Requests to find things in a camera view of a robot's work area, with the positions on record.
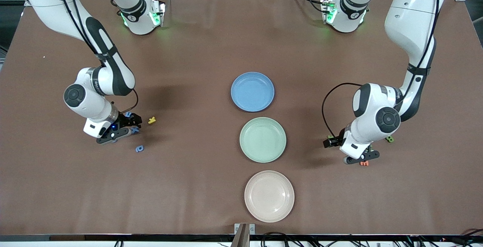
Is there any blue plate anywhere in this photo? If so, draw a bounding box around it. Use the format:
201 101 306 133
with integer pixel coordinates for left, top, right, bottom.
231 72 275 113

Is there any green plate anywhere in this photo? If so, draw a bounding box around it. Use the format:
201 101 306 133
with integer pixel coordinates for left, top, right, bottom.
239 117 287 163

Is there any beige plate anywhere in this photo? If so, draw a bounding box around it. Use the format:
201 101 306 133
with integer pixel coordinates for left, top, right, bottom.
244 170 295 223

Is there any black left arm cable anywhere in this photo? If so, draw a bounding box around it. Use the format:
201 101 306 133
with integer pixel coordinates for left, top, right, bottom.
321 0 442 138

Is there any brown table cover sheet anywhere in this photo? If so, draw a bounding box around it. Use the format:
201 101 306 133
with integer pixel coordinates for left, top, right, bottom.
0 0 483 236

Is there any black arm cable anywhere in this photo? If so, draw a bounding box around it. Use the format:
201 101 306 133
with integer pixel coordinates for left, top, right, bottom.
321 0 442 138
53 0 139 114

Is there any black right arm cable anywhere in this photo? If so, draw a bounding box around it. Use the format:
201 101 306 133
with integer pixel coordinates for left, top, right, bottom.
53 0 139 114

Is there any grey metal mount bracket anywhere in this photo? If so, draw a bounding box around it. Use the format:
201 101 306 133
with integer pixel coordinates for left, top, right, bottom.
231 223 256 247

